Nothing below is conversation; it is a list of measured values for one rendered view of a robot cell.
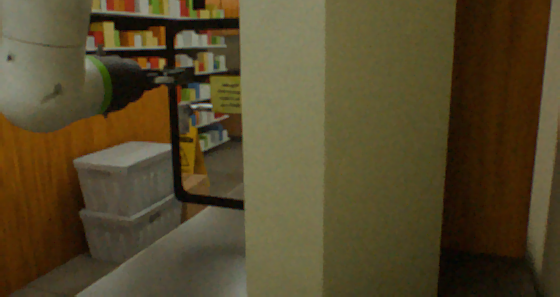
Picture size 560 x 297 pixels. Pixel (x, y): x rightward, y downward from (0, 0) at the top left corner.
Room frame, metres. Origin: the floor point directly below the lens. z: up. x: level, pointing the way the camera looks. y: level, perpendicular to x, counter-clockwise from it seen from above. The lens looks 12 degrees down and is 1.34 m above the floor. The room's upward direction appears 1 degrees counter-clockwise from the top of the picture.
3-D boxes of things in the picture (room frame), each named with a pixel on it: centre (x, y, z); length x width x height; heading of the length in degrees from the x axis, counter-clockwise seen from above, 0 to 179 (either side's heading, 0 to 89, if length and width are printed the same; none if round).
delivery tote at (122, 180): (2.89, 0.95, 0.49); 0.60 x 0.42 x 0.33; 159
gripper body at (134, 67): (0.79, 0.25, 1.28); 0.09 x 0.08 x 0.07; 159
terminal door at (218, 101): (0.94, 0.09, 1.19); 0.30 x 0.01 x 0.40; 69
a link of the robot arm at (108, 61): (0.72, 0.27, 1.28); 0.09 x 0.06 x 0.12; 69
